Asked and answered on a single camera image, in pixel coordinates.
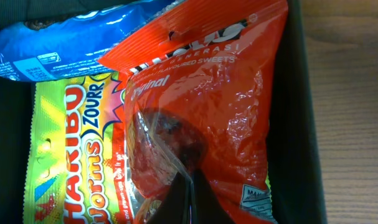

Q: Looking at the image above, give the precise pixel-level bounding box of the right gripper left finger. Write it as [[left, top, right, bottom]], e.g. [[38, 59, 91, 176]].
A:
[[148, 174, 191, 224]]

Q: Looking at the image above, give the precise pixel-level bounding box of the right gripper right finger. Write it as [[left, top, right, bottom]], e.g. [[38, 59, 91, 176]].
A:
[[191, 170, 234, 224]]

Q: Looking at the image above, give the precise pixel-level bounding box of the dark green lidded box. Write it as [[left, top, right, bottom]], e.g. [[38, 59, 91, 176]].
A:
[[0, 1, 327, 223]]

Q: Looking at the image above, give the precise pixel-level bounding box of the Haribo worms candy bag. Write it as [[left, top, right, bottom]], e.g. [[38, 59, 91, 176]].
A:
[[22, 72, 135, 223]]

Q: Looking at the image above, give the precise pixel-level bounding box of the red candy bag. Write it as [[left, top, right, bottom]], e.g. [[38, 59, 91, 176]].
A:
[[100, 0, 288, 223]]

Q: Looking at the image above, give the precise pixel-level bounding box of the blue Oreo cookie pack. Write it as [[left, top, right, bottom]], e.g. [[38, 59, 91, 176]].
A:
[[0, 0, 177, 82]]

